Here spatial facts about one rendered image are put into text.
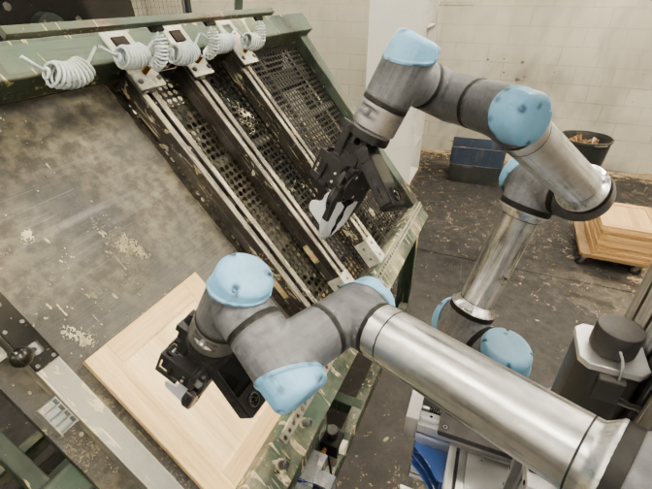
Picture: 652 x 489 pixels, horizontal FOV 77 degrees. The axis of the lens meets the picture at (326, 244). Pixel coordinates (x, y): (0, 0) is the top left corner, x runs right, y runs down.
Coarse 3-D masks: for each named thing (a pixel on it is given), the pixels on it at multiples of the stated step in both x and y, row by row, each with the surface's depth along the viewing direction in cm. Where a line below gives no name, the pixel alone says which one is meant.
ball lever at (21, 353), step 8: (32, 344) 82; (40, 344) 83; (16, 352) 72; (24, 352) 73; (32, 352) 74; (40, 352) 83; (8, 360) 72; (16, 360) 72; (24, 360) 72; (32, 360) 74
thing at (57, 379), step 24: (0, 336) 81; (48, 384) 83; (72, 384) 86; (72, 408) 84; (96, 408) 87; (96, 432) 86; (120, 432) 89; (120, 456) 87; (144, 456) 90; (144, 480) 88; (168, 480) 92
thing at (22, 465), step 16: (240, 112) 179; (256, 128) 179; (288, 256) 158; (0, 432) 82; (0, 448) 81; (16, 448) 83; (0, 464) 83; (16, 464) 82; (32, 464) 84; (64, 464) 88; (16, 480) 84; (32, 480) 83; (48, 480) 84; (64, 480) 85; (80, 480) 87
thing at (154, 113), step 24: (144, 72) 122; (144, 96) 124; (144, 120) 129; (168, 120) 130; (168, 144) 129; (192, 144) 131; (192, 168) 130; (216, 192) 131; (240, 216) 133; (240, 240) 137; (264, 240) 138; (288, 264) 141; (288, 288) 139
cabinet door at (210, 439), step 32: (192, 288) 117; (160, 320) 107; (96, 352) 93; (128, 352) 98; (160, 352) 104; (128, 384) 96; (160, 384) 101; (160, 416) 98; (192, 416) 103; (224, 416) 109; (256, 416) 116; (192, 448) 100; (224, 448) 106; (256, 448) 112; (224, 480) 103
